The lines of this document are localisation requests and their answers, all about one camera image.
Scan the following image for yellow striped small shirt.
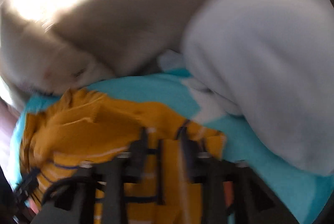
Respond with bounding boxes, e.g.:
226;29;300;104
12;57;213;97
19;89;225;223

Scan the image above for teal fleece cartoon blanket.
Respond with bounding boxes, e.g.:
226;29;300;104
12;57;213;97
10;67;334;224

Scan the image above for white floral butterfly pillow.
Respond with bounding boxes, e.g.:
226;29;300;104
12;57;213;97
1;4;114;96

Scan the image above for light grey plush pillow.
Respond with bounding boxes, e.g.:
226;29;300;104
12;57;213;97
182;0;333;175

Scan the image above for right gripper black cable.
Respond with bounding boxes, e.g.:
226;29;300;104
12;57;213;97
41;176;100;206

